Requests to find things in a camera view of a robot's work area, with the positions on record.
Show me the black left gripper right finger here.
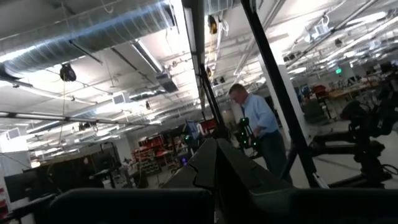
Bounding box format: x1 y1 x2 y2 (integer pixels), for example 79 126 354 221
214 138 292 224

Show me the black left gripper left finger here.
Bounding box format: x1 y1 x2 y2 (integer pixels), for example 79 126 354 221
161 138 218 189

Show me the blue lit monitor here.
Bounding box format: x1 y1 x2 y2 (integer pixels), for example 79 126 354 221
185 119 200 141

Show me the red bin shelf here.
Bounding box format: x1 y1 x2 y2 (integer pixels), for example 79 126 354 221
132 134 175 175

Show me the person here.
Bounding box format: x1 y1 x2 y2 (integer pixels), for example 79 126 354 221
228 83 294 185

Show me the ceiling light fixture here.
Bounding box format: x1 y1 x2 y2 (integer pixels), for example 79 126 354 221
130 39 165 75

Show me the long ceiling light bar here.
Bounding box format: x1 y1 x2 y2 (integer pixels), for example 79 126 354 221
0 111 163 127

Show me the black computer monitor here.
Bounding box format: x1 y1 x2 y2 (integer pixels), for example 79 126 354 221
4 167 57 207

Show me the black ceiling cable reel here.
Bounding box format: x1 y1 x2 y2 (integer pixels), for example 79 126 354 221
59 63 77 83

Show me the large silver ventilation duct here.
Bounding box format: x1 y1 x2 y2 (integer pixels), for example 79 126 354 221
0 2 175 82

